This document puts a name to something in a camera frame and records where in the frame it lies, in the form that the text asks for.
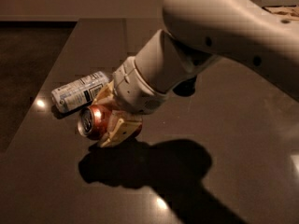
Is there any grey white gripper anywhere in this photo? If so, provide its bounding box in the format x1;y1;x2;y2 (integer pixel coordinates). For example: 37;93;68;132
93;56;168;147

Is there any red coke can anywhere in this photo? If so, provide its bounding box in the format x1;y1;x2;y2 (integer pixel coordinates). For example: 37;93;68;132
77;104;144;141

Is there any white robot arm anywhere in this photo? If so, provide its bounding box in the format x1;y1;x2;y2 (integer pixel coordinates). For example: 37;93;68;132
94;0;299;147

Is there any dark blue pepsi can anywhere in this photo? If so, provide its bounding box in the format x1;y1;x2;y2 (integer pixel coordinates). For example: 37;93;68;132
173;77;197;97

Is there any clear plastic water bottle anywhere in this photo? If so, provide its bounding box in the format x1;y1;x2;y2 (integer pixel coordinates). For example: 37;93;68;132
51;71;110;114

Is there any black wire basket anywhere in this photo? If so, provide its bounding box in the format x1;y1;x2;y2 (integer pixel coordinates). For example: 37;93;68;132
263;5;299;21

